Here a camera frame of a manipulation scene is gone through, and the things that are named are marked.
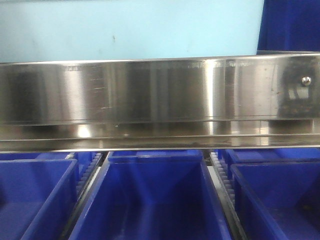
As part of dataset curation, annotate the light blue plastic bin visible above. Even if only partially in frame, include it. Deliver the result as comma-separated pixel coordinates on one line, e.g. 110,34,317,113
0,0,264,63

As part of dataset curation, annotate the blue bin front right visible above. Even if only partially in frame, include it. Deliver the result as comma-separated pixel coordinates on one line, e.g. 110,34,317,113
231,162,320,240

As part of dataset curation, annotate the chrome shelf bolt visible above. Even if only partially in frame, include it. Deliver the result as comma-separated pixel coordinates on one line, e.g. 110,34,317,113
301,76,312,87

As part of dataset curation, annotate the blue bin front center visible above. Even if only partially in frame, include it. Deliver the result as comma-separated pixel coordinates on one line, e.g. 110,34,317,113
69,149,232,240

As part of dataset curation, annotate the blue bin rear right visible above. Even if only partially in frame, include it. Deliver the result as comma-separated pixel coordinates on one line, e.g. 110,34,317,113
215,147,320,180

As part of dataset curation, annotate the dark blue upper bin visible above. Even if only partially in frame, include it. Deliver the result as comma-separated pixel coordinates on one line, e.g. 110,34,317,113
257,0,320,52

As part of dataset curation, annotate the blue bin front left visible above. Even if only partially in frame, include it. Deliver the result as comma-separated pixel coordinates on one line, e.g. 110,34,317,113
0,159,79,240

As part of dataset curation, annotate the white roller track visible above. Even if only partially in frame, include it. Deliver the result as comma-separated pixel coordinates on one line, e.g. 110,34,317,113
58,151,104,240
208,150,248,240

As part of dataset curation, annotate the stainless steel shelf beam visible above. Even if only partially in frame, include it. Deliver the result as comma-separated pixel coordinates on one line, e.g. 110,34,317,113
0,51,320,152

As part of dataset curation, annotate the blue bin rear left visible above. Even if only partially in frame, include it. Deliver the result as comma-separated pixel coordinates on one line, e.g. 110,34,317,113
0,151,97,181

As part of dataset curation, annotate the left white roller track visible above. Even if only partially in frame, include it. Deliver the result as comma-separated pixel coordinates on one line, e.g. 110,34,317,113
58,151,104,240

